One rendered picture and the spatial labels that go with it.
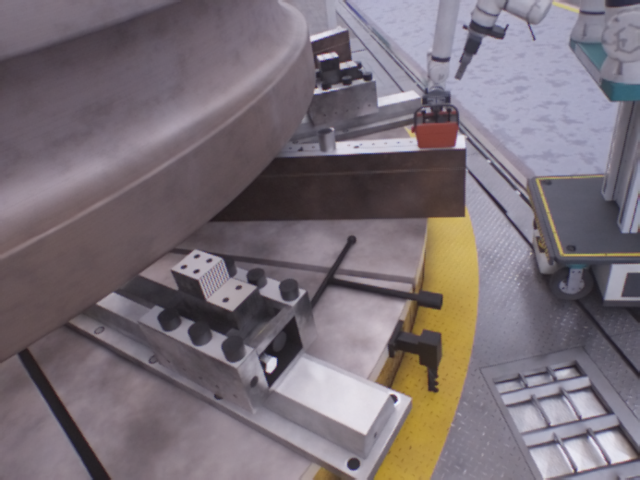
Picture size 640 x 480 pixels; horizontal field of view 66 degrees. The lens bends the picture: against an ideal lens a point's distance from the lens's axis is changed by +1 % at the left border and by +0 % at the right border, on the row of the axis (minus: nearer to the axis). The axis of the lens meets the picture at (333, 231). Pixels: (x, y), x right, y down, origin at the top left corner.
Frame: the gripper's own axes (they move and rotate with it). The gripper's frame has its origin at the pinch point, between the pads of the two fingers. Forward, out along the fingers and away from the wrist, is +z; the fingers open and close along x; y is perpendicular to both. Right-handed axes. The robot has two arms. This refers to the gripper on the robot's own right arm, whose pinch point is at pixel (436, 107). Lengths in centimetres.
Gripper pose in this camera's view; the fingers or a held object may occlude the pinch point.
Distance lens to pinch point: 232.1
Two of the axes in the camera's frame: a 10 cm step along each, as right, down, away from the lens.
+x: 9.7, -0.1, -2.2
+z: -1.7, 5.9, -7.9
